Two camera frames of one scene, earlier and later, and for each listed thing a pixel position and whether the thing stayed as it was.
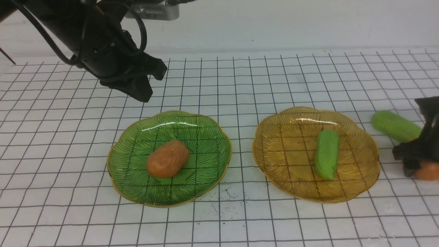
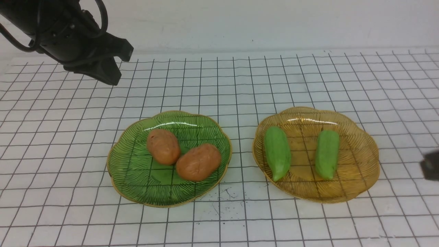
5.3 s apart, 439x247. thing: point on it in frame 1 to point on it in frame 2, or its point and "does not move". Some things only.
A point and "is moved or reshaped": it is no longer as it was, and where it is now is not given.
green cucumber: (327, 153) does not move
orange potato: (166, 162) to (163, 146)
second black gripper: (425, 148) to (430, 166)
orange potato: (428, 171) is moved or reshaped
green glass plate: (210, 148) does not move
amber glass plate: (284, 145) does not move
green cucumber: (394, 126) to (277, 150)
